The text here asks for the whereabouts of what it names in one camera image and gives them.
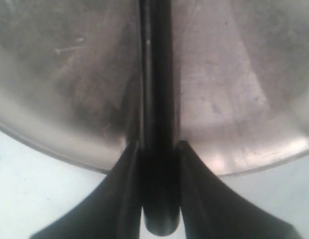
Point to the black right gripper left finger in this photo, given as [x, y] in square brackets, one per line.
[111, 211]

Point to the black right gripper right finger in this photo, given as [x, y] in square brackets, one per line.
[212, 210]

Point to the black knife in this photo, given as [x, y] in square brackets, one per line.
[158, 165]

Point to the round steel plate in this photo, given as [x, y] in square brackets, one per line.
[70, 70]

